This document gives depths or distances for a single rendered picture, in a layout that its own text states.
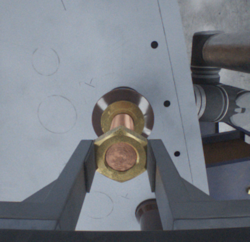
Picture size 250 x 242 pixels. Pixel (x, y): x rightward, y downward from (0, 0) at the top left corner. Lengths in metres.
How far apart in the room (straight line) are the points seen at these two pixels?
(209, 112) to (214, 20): 1.50
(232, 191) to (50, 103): 1.10
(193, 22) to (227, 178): 1.34
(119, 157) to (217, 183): 1.03
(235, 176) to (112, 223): 0.84
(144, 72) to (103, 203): 0.32
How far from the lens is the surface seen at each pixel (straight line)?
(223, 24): 1.97
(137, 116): 0.25
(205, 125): 1.83
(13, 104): 0.41
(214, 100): 0.51
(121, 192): 0.44
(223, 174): 1.14
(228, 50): 0.53
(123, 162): 0.16
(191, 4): 1.89
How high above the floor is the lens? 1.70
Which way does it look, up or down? 75 degrees down
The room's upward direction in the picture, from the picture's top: 180 degrees counter-clockwise
